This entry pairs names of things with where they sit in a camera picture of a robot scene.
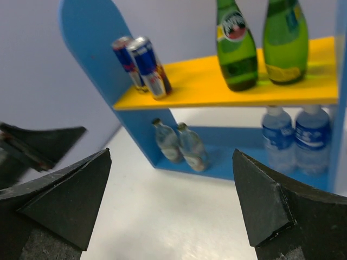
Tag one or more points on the green glass Perrier bottle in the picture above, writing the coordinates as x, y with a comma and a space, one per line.
236, 50

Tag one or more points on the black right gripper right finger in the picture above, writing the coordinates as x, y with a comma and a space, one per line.
287, 219

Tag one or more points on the clear pocari sweat bottle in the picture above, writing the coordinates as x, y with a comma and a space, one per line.
278, 135
312, 138

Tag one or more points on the green glass bottle yellow label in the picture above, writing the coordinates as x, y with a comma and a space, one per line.
285, 42

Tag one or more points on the clear Pocari Sweat bottle left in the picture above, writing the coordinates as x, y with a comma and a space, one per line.
278, 135

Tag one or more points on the silver blue can front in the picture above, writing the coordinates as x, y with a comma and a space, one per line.
150, 67

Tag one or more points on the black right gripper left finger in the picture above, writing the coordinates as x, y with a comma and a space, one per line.
53, 217

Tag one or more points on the clear Pocari Sweat bottle right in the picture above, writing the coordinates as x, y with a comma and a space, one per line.
312, 138

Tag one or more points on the blue silver Red Bull can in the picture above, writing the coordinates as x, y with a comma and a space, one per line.
125, 59

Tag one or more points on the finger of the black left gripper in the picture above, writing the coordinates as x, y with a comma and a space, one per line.
39, 149

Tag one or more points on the blue and yellow wooden shelf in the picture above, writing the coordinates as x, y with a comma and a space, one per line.
88, 29

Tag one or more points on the small clear bottle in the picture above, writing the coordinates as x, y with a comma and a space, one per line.
167, 141
192, 148

